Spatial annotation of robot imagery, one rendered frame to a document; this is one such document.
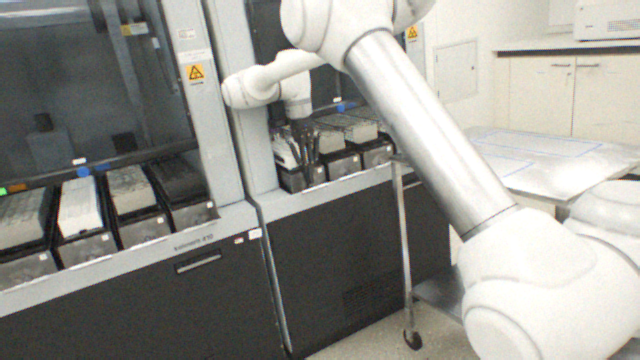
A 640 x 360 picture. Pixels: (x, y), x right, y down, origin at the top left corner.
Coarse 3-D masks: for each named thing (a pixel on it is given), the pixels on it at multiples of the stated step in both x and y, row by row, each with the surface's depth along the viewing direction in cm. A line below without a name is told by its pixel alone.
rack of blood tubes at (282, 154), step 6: (276, 138) 177; (282, 138) 176; (276, 144) 168; (282, 144) 167; (294, 144) 165; (276, 150) 159; (282, 150) 158; (288, 150) 157; (276, 156) 168; (282, 156) 154; (288, 156) 150; (306, 156) 153; (282, 162) 156; (288, 162) 151; (294, 162) 152; (288, 168) 152
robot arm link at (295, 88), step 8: (280, 56) 133; (304, 72) 135; (288, 80) 132; (296, 80) 134; (304, 80) 135; (280, 88) 132; (288, 88) 133; (296, 88) 134; (304, 88) 136; (280, 96) 134; (288, 96) 135; (296, 96) 136; (304, 96) 137
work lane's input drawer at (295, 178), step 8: (280, 168) 157; (296, 168) 151; (320, 168) 153; (280, 176) 157; (288, 176) 149; (296, 176) 149; (304, 176) 151; (320, 176) 154; (288, 184) 152; (296, 184) 150; (304, 184) 151; (312, 184) 153; (320, 184) 154; (296, 192) 151; (304, 192) 147
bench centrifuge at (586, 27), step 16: (592, 0) 273; (608, 0) 265; (624, 0) 257; (576, 16) 283; (592, 16) 274; (608, 16) 266; (624, 16) 259; (576, 32) 285; (592, 32) 277; (608, 32) 269; (624, 32) 261
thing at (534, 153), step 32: (480, 128) 163; (512, 160) 127; (544, 160) 123; (576, 160) 120; (608, 160) 117; (512, 192) 110; (544, 192) 104; (576, 192) 102; (416, 288) 165; (448, 288) 162
